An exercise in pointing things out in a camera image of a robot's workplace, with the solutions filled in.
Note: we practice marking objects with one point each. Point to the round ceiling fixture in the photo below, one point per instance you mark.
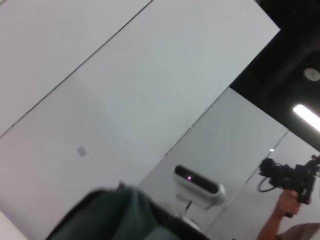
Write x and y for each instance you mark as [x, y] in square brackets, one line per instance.
[311, 73]

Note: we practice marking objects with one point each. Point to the person's hand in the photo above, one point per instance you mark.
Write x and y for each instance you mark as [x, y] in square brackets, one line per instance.
[287, 203]

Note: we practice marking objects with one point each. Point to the dark green yellow towel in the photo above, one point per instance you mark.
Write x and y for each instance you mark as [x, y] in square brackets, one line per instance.
[100, 220]

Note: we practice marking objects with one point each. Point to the person's forearm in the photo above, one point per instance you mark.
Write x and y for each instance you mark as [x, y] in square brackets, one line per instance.
[268, 230]

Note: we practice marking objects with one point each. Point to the long ceiling light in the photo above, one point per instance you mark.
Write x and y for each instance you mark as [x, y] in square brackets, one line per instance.
[307, 116]

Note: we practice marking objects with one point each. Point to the white head camera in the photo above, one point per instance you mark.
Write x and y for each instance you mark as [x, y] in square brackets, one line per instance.
[200, 190]

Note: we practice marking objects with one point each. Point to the black handheld camera rig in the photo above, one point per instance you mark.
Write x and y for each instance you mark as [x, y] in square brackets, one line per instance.
[300, 177]

